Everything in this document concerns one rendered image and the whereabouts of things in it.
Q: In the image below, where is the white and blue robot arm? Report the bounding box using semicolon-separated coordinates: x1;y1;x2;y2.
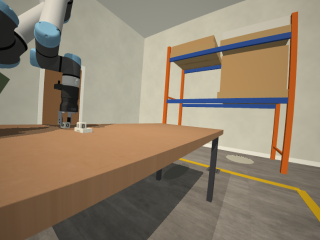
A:
0;0;81;79

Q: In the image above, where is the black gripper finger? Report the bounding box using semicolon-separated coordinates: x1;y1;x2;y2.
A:
57;111;67;125
67;112;77;124

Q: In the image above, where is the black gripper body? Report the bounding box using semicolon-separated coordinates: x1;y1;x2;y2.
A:
54;75;80;112

